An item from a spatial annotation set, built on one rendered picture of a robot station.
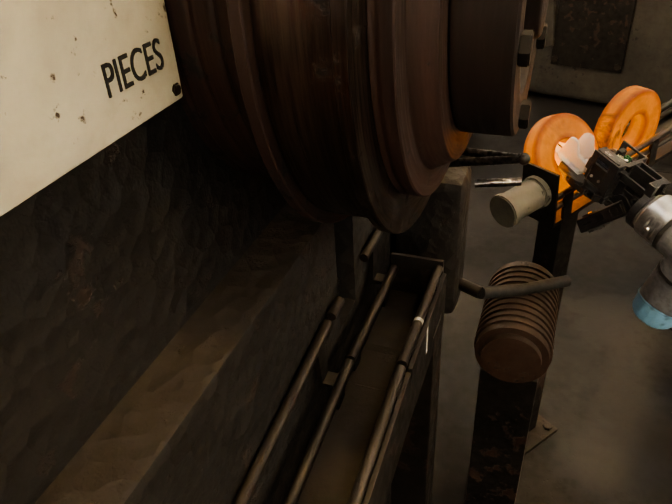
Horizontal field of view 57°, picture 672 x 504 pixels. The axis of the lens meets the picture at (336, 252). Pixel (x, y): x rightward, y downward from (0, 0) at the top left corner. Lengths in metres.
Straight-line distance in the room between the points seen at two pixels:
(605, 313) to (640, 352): 0.17
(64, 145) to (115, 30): 0.08
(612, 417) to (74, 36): 1.52
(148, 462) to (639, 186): 0.85
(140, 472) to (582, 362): 1.49
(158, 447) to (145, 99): 0.23
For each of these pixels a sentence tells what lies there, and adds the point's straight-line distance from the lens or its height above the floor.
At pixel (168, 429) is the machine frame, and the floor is 0.87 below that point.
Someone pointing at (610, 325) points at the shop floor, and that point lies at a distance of 1.95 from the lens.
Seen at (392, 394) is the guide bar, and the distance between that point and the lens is 0.68.
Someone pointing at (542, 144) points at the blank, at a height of 0.74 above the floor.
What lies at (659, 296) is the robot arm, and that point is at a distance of 1.09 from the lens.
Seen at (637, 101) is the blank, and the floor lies 0.78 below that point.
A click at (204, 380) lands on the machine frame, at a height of 0.87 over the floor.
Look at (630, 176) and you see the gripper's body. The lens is 1.10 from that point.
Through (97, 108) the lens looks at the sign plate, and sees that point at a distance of 0.39.
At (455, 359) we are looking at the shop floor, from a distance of 1.75.
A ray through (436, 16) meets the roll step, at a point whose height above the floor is 1.11.
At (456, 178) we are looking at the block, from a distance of 0.89.
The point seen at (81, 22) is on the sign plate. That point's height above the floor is 1.13.
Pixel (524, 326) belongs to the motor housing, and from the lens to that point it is 1.06.
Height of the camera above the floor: 1.21
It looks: 34 degrees down
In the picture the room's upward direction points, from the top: 3 degrees counter-clockwise
